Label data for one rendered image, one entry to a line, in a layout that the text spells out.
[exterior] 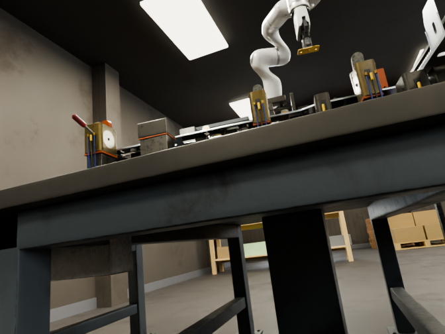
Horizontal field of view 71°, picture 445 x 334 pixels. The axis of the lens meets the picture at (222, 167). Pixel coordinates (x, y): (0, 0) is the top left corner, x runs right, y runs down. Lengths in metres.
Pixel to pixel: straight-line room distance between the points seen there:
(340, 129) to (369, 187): 0.09
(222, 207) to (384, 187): 0.23
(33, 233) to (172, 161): 0.36
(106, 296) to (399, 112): 4.02
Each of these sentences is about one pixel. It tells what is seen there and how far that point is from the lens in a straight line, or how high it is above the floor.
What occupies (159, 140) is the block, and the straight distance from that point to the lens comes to 1.18.
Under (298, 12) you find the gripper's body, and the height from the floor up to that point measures 1.40.
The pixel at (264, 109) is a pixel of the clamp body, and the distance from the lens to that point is 1.08.
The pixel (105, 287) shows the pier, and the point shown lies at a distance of 4.25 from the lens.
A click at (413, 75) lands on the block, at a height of 0.97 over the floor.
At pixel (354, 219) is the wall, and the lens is 10.42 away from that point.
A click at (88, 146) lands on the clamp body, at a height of 0.97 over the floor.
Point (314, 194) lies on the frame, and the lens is 0.46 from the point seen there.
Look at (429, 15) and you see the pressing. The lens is 1.53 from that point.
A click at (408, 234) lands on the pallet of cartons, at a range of 8.07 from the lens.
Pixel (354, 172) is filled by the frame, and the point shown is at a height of 0.62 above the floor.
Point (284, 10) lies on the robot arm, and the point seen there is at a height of 1.55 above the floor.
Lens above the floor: 0.54
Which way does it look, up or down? 14 degrees up
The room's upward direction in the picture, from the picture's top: 7 degrees counter-clockwise
